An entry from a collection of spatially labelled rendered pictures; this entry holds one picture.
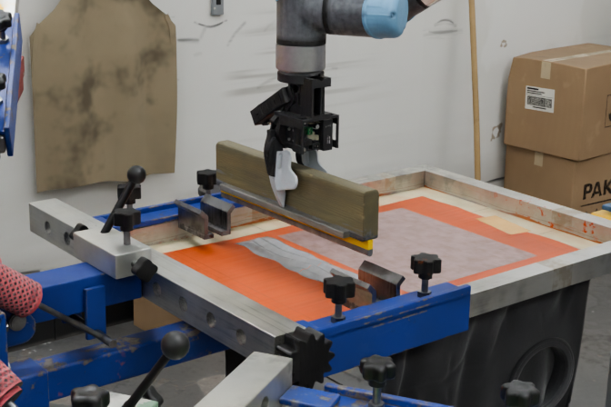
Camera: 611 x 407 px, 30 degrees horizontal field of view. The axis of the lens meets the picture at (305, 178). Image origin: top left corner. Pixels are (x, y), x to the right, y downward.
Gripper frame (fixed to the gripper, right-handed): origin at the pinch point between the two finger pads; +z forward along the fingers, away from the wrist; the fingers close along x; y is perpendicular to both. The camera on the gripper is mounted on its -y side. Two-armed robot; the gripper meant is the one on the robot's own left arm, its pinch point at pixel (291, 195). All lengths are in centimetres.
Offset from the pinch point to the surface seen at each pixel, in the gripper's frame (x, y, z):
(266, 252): 2.8, -10.3, 12.8
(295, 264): 3.2, -2.7, 13.0
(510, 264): 33.1, 17.0, 13.6
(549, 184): 274, -173, 82
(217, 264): -6.6, -11.0, 13.3
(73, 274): -38.4, 0.8, 4.7
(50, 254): 53, -201, 77
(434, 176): 54, -23, 11
